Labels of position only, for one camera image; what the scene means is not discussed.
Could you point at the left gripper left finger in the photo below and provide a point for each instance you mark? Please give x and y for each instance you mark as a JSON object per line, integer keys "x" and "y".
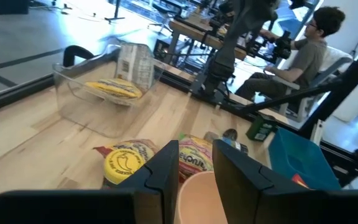
{"x": 154, "y": 186}

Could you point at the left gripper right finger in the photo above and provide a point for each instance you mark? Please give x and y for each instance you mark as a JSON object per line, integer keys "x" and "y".
{"x": 253, "y": 193}

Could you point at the yellow lid seasoning can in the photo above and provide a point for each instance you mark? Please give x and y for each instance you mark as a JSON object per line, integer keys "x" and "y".
{"x": 123, "y": 163}

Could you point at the green lime chili ramen packet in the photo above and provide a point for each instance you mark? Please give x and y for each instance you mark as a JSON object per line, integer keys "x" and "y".
{"x": 194, "y": 155}

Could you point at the dark green small box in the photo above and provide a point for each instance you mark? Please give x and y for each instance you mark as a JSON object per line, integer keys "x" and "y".
{"x": 261, "y": 129}

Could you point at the yellow striped food packet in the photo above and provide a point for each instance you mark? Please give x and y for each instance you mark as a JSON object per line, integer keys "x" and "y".
{"x": 117, "y": 88}

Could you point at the blue ramen packet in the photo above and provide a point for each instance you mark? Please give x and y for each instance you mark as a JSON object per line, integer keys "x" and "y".
{"x": 135, "y": 65}

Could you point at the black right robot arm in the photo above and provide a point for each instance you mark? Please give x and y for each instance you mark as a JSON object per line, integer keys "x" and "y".
{"x": 225, "y": 62}

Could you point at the peach ceramic bowl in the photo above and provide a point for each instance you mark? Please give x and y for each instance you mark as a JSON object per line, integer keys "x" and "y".
{"x": 197, "y": 199}

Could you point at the teal plastic tray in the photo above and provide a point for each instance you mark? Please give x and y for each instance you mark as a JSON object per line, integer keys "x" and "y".
{"x": 303, "y": 161}

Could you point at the silver aluminium strut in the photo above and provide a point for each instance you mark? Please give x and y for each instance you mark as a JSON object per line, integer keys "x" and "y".
{"x": 317, "y": 132}

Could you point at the clear plastic container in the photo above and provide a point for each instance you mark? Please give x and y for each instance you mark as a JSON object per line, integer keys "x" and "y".
{"x": 73, "y": 102}

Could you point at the grey office chair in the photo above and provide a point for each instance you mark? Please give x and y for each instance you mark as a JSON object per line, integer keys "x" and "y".
{"x": 328, "y": 77}

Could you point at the black box under desk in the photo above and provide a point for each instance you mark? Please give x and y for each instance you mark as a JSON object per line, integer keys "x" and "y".
{"x": 163, "y": 49}

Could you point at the person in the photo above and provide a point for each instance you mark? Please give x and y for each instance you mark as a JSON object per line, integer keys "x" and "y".
{"x": 309, "y": 56}

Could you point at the wooden desk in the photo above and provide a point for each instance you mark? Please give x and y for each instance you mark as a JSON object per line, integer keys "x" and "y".
{"x": 197, "y": 32}

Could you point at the white cloth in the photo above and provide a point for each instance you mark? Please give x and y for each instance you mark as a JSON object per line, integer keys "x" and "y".
{"x": 337, "y": 56}

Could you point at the black office chair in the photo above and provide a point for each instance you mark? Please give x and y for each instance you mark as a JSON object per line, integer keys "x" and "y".
{"x": 163, "y": 12}

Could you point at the black standing desk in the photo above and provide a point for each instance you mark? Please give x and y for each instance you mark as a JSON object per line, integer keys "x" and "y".
{"x": 116, "y": 12}

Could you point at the black computer tower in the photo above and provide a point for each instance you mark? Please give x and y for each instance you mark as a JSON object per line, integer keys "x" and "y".
{"x": 8, "y": 6}

